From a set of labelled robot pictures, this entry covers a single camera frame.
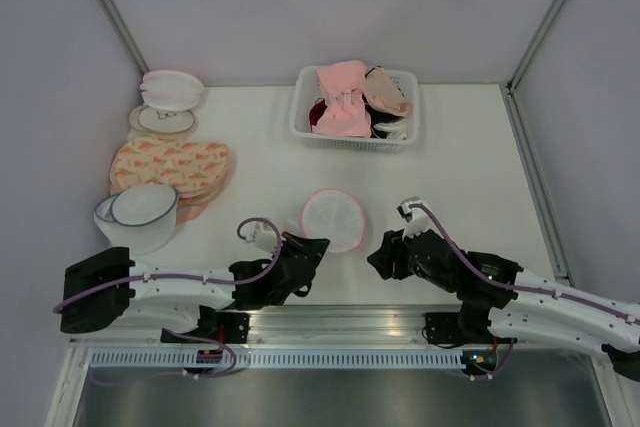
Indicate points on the pink laundry bag under stack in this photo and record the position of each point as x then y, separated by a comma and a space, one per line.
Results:
191, 208

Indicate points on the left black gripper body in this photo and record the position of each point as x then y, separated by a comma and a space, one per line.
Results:
289, 246

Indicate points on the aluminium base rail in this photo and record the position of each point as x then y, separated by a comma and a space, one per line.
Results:
330, 324

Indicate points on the grey-trimmed white mesh laundry bag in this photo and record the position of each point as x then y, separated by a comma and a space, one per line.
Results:
141, 218

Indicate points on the white slotted cable duct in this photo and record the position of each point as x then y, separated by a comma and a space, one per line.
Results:
281, 358

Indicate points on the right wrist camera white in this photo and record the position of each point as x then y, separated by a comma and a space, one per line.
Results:
412, 211

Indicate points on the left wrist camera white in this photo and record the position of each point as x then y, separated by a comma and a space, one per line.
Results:
264, 235

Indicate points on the dark red black bra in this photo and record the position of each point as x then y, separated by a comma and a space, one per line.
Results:
316, 117

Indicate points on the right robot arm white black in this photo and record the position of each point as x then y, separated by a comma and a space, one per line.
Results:
502, 301

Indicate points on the white plastic perforated basket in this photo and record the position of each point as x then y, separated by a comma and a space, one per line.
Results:
307, 92

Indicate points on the white bra in basket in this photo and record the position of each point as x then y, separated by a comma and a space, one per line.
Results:
395, 131

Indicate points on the right aluminium frame post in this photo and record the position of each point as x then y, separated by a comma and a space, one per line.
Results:
542, 31

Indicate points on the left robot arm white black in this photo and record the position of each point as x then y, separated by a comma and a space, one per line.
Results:
110, 289

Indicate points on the beige bra in basket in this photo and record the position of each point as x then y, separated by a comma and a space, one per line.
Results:
383, 95

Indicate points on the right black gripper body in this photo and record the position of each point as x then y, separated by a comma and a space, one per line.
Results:
405, 265

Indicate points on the carrot print laundry bag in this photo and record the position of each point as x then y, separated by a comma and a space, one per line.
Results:
190, 167

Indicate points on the pink bra in basket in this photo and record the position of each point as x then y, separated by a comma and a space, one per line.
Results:
346, 113

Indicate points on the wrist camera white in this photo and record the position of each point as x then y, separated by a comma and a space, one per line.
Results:
412, 211
264, 235

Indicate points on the aluminium frame post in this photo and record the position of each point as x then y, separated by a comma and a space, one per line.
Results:
542, 31
122, 31

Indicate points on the white mesh laundry bag pink zipper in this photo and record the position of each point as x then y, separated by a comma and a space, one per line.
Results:
331, 214

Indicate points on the left aluminium frame post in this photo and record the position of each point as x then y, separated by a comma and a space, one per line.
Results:
122, 31

